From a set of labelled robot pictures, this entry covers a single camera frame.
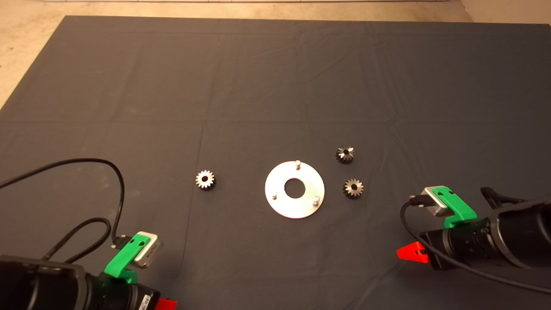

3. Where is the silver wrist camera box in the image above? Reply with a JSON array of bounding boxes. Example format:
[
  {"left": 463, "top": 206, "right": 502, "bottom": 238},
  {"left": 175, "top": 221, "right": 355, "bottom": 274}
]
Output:
[
  {"left": 131, "top": 232, "right": 164, "bottom": 270},
  {"left": 420, "top": 186, "right": 450, "bottom": 217}
]

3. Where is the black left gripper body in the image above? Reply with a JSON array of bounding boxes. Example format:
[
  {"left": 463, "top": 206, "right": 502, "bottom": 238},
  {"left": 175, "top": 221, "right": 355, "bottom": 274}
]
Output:
[{"left": 96, "top": 271, "right": 161, "bottom": 310}]

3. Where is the black braided cable loop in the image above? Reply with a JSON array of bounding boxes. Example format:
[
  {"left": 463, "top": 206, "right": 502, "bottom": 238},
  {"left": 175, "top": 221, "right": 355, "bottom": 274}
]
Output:
[
  {"left": 41, "top": 217, "right": 115, "bottom": 264},
  {"left": 480, "top": 186, "right": 526, "bottom": 205}
]

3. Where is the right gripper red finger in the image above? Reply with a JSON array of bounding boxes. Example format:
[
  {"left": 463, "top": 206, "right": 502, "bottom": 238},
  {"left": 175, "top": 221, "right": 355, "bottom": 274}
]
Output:
[{"left": 397, "top": 242, "right": 430, "bottom": 264}]

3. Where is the round metal carrier plate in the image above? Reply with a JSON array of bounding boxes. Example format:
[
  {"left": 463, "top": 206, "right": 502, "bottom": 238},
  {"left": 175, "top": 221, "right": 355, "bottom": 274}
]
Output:
[{"left": 265, "top": 160, "right": 325, "bottom": 219}]

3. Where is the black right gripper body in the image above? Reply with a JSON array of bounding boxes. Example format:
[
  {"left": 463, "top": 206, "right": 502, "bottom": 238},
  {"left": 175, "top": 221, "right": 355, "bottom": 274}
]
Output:
[{"left": 420, "top": 217, "right": 493, "bottom": 271}]

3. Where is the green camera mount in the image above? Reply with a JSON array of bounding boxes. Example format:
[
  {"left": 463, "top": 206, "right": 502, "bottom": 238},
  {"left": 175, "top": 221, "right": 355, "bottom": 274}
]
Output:
[
  {"left": 105, "top": 232, "right": 151, "bottom": 284},
  {"left": 432, "top": 186, "right": 478, "bottom": 229}
]

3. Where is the thin black camera cable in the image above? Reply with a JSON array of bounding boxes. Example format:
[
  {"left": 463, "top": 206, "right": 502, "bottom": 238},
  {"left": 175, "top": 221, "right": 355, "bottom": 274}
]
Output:
[
  {"left": 400, "top": 195, "right": 551, "bottom": 295},
  {"left": 0, "top": 158, "right": 132, "bottom": 250}
]

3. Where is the steel planetary gear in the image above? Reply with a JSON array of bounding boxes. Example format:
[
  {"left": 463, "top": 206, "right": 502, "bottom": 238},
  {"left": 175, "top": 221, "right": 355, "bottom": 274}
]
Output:
[
  {"left": 343, "top": 178, "right": 365, "bottom": 199},
  {"left": 195, "top": 170, "right": 216, "bottom": 190},
  {"left": 335, "top": 146, "right": 356, "bottom": 164}
]

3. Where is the dark grey table cloth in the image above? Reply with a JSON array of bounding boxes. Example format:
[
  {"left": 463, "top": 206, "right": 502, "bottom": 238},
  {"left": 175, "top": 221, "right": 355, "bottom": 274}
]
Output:
[{"left": 0, "top": 15, "right": 551, "bottom": 310}]

